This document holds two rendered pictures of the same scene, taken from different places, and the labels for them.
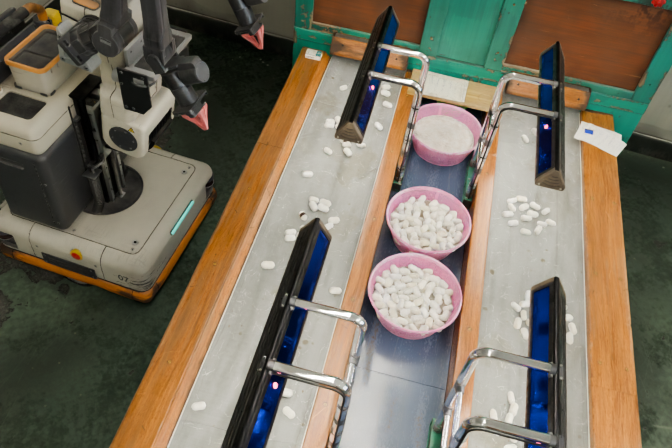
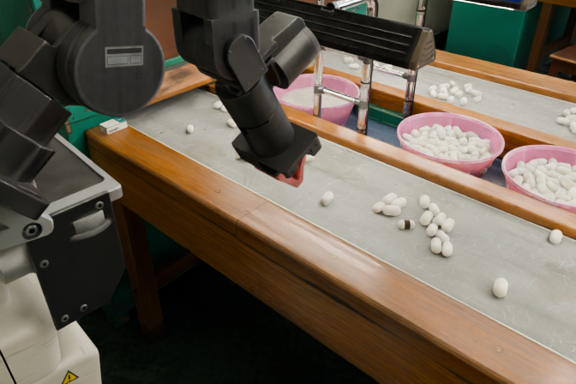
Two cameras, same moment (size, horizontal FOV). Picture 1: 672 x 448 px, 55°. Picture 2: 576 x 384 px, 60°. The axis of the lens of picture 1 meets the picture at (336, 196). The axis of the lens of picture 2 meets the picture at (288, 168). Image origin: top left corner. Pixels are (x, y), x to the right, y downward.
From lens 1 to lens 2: 162 cm
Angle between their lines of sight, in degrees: 45
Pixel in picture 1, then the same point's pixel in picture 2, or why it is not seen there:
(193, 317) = not seen: outside the picture
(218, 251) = (468, 335)
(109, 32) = (138, 9)
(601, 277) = (545, 83)
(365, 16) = not seen: hidden behind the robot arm
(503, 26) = not seen: outside the picture
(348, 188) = (367, 177)
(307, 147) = (272, 186)
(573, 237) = (486, 84)
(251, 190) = (339, 255)
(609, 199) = (451, 56)
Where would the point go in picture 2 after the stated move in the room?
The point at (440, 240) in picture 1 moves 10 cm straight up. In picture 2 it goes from (476, 144) to (483, 109)
